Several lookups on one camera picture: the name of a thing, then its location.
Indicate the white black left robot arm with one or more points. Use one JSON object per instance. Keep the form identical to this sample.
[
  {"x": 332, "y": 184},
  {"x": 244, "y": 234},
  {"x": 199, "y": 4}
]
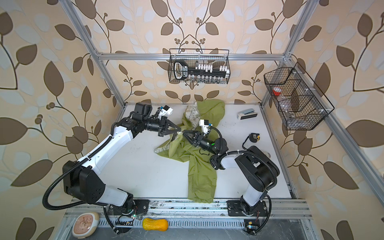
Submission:
[{"x": 81, "y": 178}]

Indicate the round beige dish on floor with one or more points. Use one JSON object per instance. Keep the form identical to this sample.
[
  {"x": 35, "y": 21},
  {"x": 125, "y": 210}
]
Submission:
[{"x": 85, "y": 225}]

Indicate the black tape measure with strap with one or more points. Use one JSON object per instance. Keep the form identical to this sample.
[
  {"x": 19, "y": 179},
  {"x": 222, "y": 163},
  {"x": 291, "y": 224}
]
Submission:
[{"x": 252, "y": 137}]

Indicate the green zip-up hooded jacket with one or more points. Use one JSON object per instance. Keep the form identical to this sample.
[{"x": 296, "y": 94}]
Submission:
[{"x": 202, "y": 178}]

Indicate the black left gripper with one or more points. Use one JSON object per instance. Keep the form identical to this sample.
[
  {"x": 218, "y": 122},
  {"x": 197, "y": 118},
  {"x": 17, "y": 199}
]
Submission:
[{"x": 165, "y": 130}]

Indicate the red capped bottle in basket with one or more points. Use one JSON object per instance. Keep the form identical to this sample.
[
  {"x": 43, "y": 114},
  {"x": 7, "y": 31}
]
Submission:
[{"x": 277, "y": 91}]

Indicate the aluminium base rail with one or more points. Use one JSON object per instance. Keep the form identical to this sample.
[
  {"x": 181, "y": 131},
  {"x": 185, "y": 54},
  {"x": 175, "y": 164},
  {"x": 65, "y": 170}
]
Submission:
[{"x": 220, "y": 214}]

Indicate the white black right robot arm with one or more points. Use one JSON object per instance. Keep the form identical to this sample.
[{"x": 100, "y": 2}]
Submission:
[{"x": 260, "y": 172}]

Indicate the black wire basket wall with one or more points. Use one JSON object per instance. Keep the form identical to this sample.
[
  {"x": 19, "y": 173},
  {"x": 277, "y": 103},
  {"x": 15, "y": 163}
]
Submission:
[
  {"x": 216, "y": 56},
  {"x": 302, "y": 104}
]

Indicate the aluminium frame strut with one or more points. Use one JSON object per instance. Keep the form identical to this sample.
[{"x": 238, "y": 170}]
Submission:
[{"x": 69, "y": 9}]

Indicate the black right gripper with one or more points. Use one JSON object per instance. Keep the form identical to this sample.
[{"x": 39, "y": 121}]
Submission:
[{"x": 198, "y": 139}]

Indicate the black wire basket back wall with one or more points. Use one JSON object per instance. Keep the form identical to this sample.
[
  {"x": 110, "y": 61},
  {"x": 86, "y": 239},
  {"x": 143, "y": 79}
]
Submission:
[{"x": 216, "y": 56}]

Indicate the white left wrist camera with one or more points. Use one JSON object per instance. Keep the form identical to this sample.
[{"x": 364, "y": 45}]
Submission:
[{"x": 165, "y": 111}]

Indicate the black wire basket right wall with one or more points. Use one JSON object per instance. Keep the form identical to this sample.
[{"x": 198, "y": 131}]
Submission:
[{"x": 302, "y": 104}]

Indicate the light blue white stapler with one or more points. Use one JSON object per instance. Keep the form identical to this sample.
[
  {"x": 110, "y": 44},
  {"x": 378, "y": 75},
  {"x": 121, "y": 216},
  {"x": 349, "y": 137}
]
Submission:
[{"x": 247, "y": 114}]

